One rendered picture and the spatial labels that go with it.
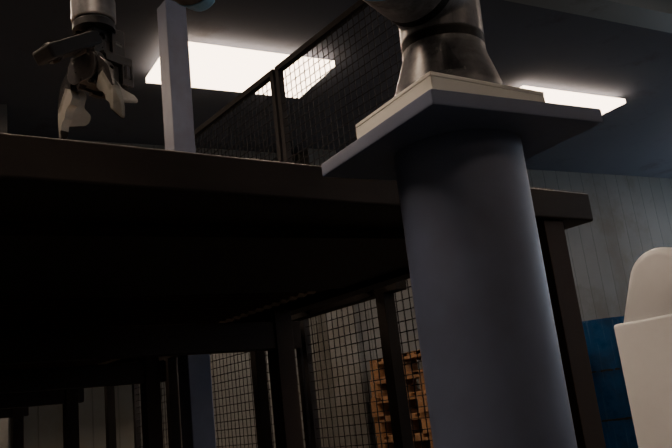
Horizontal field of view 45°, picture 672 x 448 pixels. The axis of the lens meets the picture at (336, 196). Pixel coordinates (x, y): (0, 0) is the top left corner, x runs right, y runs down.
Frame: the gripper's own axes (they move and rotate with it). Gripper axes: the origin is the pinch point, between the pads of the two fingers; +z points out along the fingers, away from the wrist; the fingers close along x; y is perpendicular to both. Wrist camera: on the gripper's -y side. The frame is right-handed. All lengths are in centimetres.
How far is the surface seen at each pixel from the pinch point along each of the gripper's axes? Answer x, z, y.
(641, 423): 27, 73, 396
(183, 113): 127, -83, 156
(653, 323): 8, 21, 389
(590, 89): 64, -197, 597
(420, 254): -54, 31, 6
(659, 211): 104, -150, 974
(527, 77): 94, -198, 525
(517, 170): -66, 22, 12
